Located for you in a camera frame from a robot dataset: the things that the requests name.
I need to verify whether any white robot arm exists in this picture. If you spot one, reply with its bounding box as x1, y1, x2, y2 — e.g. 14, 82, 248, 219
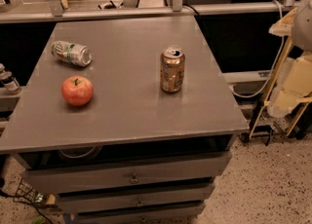
267, 0, 312, 118

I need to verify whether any wire basket on floor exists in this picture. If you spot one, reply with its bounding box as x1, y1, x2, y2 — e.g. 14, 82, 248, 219
14, 179, 48, 206

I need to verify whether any grey drawer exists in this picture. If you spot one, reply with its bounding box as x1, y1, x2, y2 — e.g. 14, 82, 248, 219
23, 152, 232, 194
57, 182, 215, 213
77, 201, 205, 224

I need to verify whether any small bottle at left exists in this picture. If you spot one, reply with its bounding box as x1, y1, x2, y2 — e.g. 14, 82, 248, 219
0, 63, 20, 94

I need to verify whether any yellow wheeled cart frame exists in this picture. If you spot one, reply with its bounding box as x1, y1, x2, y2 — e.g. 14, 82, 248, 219
240, 37, 312, 145

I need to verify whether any white cable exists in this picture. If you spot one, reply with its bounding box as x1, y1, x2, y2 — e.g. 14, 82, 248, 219
231, 0, 286, 99

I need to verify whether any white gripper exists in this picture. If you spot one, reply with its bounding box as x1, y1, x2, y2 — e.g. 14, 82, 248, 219
267, 8, 312, 118

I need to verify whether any red apple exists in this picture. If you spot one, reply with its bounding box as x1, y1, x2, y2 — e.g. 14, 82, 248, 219
61, 76, 94, 106

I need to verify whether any grey drawer cabinet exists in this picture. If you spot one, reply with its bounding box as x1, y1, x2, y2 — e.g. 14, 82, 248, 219
0, 15, 250, 224

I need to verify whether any bowl inside cabinet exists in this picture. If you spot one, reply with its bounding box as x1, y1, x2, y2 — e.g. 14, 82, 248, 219
58, 146, 101, 162

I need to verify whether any orange soda can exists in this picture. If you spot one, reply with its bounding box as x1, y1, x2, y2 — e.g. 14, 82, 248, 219
160, 45, 185, 93

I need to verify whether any middle grey drawer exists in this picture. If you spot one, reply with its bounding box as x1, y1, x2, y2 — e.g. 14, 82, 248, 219
57, 182, 215, 213

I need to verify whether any bottom grey drawer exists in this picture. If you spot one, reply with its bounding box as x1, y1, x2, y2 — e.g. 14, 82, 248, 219
77, 201, 205, 224

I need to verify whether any top grey drawer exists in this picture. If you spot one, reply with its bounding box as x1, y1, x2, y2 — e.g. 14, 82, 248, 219
23, 152, 232, 194

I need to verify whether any white green can lying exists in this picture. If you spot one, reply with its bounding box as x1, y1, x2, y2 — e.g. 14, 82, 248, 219
51, 41, 93, 67

